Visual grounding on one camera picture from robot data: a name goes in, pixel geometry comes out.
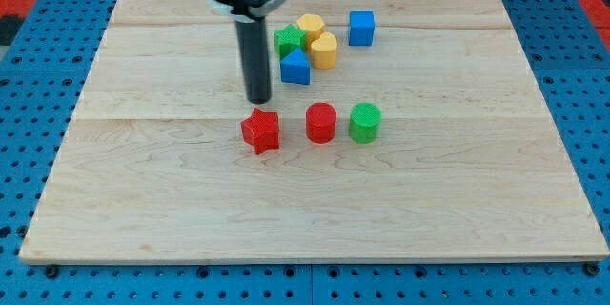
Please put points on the red cylinder block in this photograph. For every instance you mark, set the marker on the red cylinder block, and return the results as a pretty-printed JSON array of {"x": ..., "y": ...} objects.
[{"x": 321, "y": 122}]

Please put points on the red star block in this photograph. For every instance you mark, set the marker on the red star block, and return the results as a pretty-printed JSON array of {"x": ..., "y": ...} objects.
[{"x": 261, "y": 130}]

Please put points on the green star block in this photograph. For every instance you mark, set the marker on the green star block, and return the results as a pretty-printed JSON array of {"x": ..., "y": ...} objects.
[{"x": 289, "y": 39}]

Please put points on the green cylinder block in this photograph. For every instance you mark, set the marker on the green cylinder block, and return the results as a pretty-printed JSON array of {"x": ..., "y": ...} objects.
[{"x": 364, "y": 123}]

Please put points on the blue triangle block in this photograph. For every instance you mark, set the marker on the blue triangle block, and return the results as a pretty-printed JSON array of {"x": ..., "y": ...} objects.
[{"x": 295, "y": 68}]

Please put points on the yellow heart block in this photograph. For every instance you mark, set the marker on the yellow heart block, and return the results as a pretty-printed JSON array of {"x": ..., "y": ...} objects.
[{"x": 324, "y": 51}]

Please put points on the light wooden board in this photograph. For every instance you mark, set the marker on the light wooden board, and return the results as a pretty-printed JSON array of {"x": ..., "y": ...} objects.
[{"x": 467, "y": 166}]

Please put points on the yellow hexagon block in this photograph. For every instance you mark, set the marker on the yellow hexagon block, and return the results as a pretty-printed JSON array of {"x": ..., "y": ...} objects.
[{"x": 313, "y": 25}]

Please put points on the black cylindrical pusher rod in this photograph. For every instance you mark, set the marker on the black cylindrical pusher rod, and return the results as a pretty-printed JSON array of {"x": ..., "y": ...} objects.
[{"x": 254, "y": 53}]

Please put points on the blue cube block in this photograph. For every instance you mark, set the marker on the blue cube block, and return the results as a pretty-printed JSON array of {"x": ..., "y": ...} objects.
[{"x": 362, "y": 26}]

